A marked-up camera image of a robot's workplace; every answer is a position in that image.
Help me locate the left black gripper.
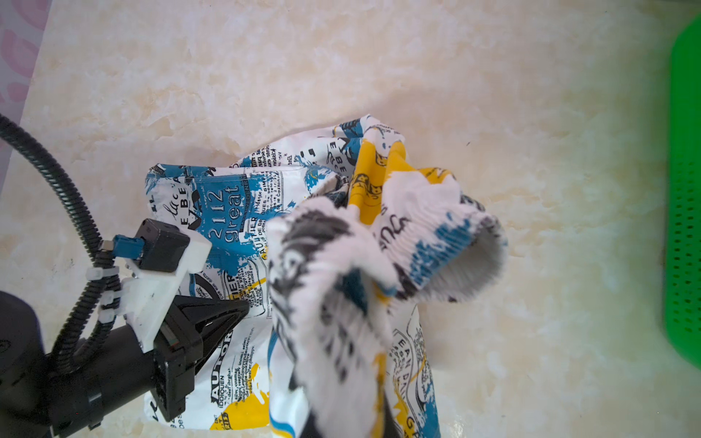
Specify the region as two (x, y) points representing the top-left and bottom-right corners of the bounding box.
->
(152, 296), (250, 422)

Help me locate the colourful printed white shirt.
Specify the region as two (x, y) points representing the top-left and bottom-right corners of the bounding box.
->
(145, 115), (507, 437)

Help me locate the green plastic basket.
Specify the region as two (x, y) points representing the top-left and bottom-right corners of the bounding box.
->
(664, 18), (700, 368)

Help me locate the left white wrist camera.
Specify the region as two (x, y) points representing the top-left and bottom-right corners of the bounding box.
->
(98, 219), (212, 353)

